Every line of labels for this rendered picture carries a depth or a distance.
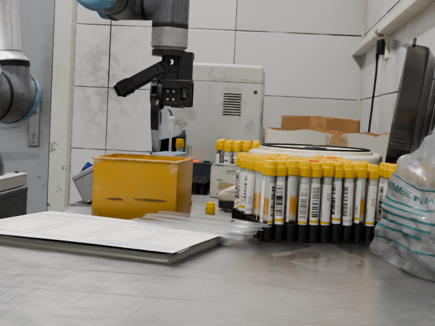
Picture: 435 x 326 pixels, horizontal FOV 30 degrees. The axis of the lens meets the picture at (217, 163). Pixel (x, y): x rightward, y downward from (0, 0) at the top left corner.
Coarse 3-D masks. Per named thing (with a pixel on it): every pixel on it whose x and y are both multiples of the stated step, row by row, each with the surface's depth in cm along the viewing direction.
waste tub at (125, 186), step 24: (96, 168) 122; (120, 168) 121; (144, 168) 121; (168, 168) 120; (192, 168) 133; (96, 192) 122; (120, 192) 122; (144, 192) 121; (168, 192) 120; (120, 216) 122
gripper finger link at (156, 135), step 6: (162, 114) 165; (168, 114) 165; (162, 120) 165; (162, 126) 165; (156, 132) 165; (162, 132) 165; (168, 132) 165; (174, 132) 165; (180, 132) 165; (156, 138) 165; (162, 138) 166; (156, 144) 166; (156, 150) 167
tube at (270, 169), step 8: (272, 168) 112; (272, 176) 112; (272, 184) 112; (272, 192) 112; (264, 200) 113; (272, 200) 112; (264, 208) 112; (272, 208) 112; (264, 216) 112; (272, 216) 112
